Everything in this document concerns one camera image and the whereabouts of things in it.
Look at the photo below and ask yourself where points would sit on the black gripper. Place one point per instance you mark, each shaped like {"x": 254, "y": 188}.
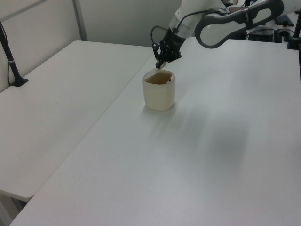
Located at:
{"x": 172, "y": 40}

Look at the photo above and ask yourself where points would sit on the cream plastic trash bin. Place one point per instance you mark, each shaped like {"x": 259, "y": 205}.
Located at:
{"x": 159, "y": 95}

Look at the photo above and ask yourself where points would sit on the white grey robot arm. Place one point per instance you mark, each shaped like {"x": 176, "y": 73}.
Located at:
{"x": 221, "y": 28}

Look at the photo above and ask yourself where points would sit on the black equipment box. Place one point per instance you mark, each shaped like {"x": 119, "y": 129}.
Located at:
{"x": 261, "y": 34}

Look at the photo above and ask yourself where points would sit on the black keyboard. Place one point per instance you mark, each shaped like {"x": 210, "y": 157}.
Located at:
{"x": 285, "y": 20}

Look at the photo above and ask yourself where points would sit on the black camera stand clamp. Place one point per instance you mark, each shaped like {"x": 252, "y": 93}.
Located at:
{"x": 295, "y": 35}

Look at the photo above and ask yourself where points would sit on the black camera stand pole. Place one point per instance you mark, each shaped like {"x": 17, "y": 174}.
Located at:
{"x": 11, "y": 63}

